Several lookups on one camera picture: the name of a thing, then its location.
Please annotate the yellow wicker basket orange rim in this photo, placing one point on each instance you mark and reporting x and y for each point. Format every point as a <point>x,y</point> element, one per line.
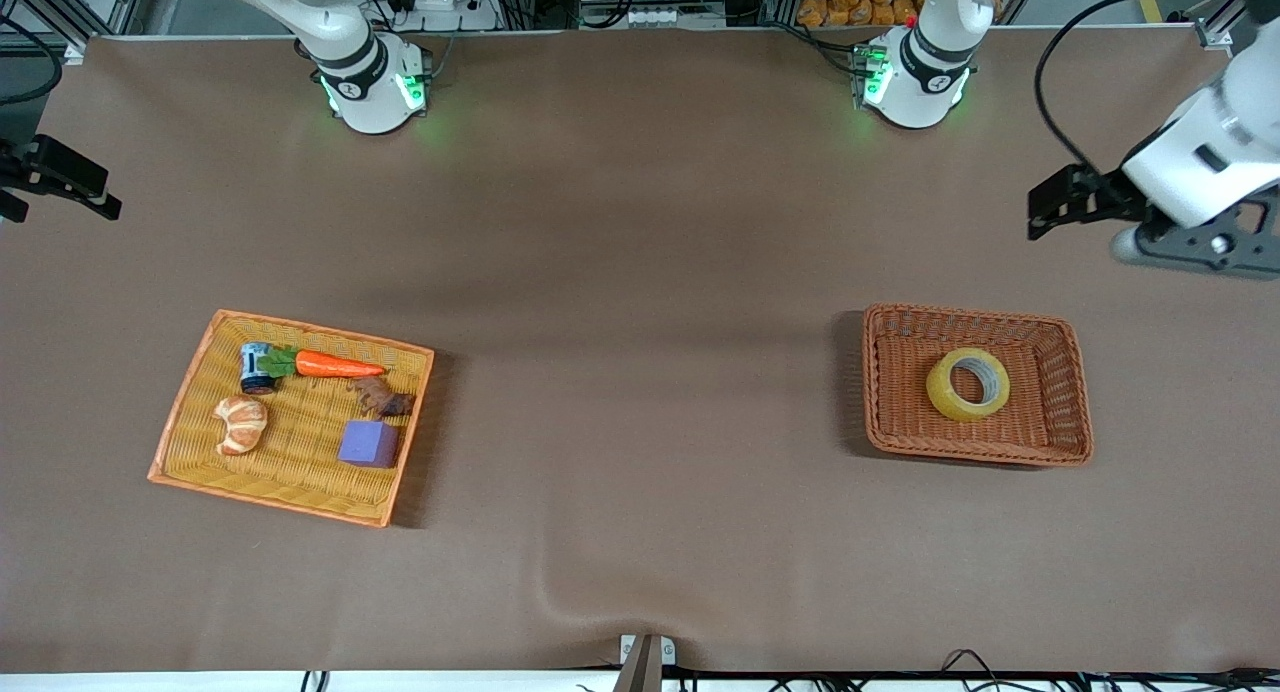
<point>300,472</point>

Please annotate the orange toy carrot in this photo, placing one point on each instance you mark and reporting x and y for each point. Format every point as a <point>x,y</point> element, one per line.
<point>335,364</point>

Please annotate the white power strip with plugs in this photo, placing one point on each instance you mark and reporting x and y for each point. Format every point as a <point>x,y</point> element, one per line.
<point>450,17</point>

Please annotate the brown woven wicker basket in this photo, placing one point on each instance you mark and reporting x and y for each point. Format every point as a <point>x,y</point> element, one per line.
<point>900,392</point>

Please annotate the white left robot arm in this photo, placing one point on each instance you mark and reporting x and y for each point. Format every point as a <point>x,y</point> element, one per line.
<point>925,62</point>

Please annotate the brown toy lion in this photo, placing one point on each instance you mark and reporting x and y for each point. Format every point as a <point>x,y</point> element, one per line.
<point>385,400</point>

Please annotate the metal pole bracket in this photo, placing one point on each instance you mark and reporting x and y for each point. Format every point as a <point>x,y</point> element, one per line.
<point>645,662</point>

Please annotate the purple foam cube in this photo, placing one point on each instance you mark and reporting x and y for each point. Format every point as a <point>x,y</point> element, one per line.
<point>368,442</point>

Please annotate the orange bumpy bag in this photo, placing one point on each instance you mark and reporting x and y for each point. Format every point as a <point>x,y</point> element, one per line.
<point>850,2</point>

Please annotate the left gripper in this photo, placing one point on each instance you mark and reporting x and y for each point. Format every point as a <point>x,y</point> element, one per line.
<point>1108,194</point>

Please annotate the aluminium profile frame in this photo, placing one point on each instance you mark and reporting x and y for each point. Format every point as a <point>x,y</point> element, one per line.
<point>1215,32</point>
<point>75,2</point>

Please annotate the small blue white can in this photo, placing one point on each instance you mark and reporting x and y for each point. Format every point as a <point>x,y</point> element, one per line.
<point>255,367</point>

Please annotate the yellow tape roll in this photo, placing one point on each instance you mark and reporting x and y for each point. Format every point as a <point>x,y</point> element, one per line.
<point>938,390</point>

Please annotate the small white power strip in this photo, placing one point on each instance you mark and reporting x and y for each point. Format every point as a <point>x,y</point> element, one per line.
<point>665,17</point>

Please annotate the brown table cover cloth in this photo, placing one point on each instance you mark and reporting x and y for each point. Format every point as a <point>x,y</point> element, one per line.
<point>600,532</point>

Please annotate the toy croissant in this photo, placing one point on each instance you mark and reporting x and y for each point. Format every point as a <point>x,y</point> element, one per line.
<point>240,422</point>

